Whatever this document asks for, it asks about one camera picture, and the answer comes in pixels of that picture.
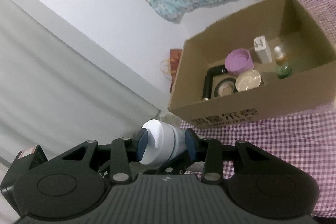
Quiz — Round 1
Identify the amber dropper bottle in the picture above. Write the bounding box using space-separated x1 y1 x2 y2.
274 45 288 67

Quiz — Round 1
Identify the purple checkered tablecloth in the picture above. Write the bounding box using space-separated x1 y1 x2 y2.
181 0 335 223

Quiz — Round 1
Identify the small green bottle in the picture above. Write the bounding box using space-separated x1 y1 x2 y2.
276 64 292 79

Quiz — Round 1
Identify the black tape roll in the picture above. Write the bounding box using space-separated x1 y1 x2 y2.
214 78 238 98

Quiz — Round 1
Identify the white power adapter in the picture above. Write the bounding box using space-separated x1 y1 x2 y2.
254 36 272 64

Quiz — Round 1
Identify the brown cardboard box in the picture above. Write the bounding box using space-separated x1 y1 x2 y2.
167 0 336 128

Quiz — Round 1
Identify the red gift bag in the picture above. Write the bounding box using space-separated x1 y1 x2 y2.
160 48 183 93

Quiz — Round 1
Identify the gold round tin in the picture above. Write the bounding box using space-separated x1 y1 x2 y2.
235 69 263 92

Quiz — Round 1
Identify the purple plastic cup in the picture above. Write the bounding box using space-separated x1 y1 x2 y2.
224 48 254 76

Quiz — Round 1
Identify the white lidded jar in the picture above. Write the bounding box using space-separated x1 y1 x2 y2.
140 119 186 167

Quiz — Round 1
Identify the black angled tube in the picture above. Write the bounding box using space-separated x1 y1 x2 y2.
202 65 227 101

